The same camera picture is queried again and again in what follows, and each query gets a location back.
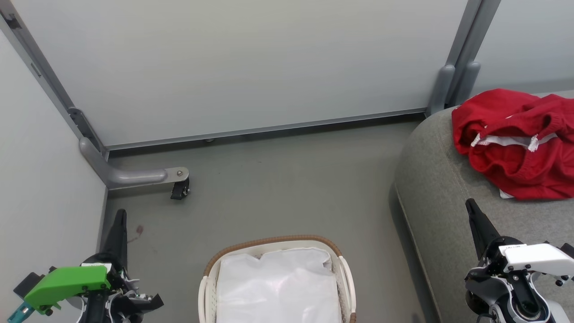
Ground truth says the grey double partition post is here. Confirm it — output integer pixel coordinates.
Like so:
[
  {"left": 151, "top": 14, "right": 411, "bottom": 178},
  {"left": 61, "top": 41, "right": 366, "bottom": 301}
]
[{"left": 426, "top": 0, "right": 502, "bottom": 116}]

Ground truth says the black caster wheel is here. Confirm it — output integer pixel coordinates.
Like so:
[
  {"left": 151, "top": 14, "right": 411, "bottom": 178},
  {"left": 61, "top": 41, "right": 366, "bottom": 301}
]
[{"left": 170, "top": 178, "right": 191, "bottom": 200}]

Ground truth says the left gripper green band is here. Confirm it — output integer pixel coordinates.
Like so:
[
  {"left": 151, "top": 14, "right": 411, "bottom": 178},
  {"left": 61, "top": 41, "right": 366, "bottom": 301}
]
[{"left": 13, "top": 209, "right": 165, "bottom": 323}]

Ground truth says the black cable with teal plug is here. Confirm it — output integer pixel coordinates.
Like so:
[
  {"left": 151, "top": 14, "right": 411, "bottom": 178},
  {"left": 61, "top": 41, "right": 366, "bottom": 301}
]
[{"left": 7, "top": 301, "right": 34, "bottom": 323}]

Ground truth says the grey fabric sofa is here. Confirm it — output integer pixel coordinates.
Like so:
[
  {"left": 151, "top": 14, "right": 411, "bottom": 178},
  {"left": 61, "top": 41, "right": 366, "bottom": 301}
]
[{"left": 394, "top": 90, "right": 574, "bottom": 323}]

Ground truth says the white basket liner cloth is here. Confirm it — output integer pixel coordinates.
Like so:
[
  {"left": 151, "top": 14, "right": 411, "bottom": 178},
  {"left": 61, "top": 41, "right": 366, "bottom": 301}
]
[{"left": 216, "top": 248, "right": 342, "bottom": 323}]

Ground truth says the red garment with white trim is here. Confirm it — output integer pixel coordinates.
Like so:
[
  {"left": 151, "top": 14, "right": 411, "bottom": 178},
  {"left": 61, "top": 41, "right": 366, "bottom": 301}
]
[{"left": 452, "top": 88, "right": 574, "bottom": 201}]

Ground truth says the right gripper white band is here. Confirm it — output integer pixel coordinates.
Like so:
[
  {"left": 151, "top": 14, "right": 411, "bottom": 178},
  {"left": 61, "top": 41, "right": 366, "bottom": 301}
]
[{"left": 464, "top": 199, "right": 574, "bottom": 314}]

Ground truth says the grey partition foot bar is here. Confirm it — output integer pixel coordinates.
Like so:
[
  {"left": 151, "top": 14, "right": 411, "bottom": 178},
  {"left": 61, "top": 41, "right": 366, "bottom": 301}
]
[{"left": 80, "top": 137, "right": 190, "bottom": 190}]

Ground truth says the white basket with brown rim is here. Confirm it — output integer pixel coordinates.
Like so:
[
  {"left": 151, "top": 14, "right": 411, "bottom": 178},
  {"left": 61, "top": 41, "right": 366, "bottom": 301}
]
[{"left": 198, "top": 234, "right": 357, "bottom": 323}]

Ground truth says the grey slanted partition post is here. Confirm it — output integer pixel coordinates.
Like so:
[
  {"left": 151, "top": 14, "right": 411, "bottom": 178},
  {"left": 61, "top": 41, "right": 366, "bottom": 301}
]
[{"left": 0, "top": 0, "right": 108, "bottom": 157}]

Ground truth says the grey partition bottom rail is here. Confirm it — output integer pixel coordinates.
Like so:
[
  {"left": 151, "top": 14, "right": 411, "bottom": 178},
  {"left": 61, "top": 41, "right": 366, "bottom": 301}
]
[{"left": 105, "top": 108, "right": 429, "bottom": 151}]

